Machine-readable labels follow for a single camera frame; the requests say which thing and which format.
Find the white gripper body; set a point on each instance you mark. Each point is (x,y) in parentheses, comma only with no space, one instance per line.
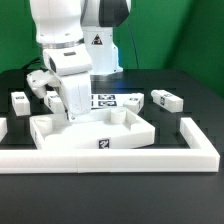
(71,68)

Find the white desk tabletop tray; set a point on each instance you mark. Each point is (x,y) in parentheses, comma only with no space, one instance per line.
(110,128)

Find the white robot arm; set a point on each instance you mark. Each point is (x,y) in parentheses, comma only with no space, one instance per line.
(76,39)

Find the fiducial marker sheet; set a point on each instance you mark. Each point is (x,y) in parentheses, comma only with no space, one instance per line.
(108,100)

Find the white block at left edge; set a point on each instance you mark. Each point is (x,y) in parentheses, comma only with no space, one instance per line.
(3,128)

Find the white L-shaped fence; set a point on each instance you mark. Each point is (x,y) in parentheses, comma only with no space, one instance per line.
(200,156)

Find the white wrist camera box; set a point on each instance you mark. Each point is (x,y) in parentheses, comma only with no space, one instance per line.
(38,80)

